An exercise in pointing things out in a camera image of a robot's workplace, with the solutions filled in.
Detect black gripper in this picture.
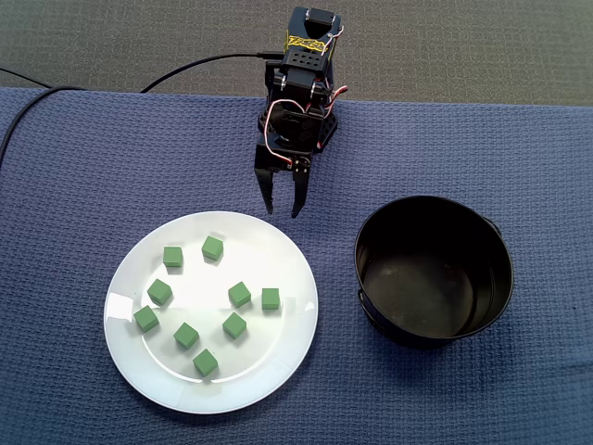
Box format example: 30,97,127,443
253,98,325,220

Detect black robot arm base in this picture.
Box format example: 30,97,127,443
316,110,340,153

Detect black round container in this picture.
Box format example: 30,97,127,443
353,195,514,350

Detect white round plate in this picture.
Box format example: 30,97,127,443
103,210,320,415

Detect blue woven table mat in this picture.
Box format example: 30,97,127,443
0,86,593,445

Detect red white servo wire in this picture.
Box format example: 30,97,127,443
322,25,346,57
323,85,348,118
267,98,310,169

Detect black cable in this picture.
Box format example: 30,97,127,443
0,67,52,89
0,50,284,161

